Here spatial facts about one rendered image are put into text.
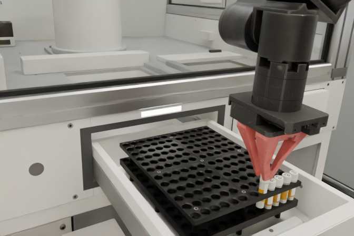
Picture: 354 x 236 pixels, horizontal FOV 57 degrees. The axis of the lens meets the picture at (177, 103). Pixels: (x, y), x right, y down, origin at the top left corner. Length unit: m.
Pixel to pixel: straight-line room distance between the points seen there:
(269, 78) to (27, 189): 0.39
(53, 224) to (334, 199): 0.44
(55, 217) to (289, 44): 0.46
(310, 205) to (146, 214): 0.25
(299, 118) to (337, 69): 0.56
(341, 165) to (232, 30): 1.98
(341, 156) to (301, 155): 1.39
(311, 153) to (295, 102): 0.61
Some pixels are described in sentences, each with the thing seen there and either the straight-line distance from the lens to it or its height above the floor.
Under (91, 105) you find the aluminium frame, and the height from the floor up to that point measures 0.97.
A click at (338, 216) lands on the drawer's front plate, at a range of 0.39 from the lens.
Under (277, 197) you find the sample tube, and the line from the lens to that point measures 0.47.
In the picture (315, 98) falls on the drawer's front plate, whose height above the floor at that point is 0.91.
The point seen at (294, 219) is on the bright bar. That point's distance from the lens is 0.50.
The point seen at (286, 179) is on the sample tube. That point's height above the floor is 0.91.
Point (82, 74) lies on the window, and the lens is 0.53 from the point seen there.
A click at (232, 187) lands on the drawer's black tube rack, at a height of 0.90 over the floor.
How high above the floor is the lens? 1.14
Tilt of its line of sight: 18 degrees down
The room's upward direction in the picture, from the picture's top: 2 degrees clockwise
